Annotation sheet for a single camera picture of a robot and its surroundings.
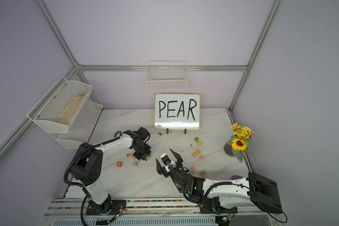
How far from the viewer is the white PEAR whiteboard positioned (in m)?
1.06

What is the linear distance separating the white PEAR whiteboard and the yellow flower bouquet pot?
321 millimetres

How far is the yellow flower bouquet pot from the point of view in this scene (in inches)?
28.2
